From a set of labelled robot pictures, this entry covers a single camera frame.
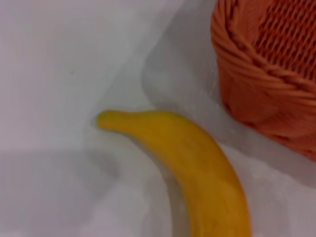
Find yellow banana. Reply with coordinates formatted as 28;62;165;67
96;110;252;237

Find orange woven plastic basket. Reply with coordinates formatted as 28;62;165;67
210;0;316;160

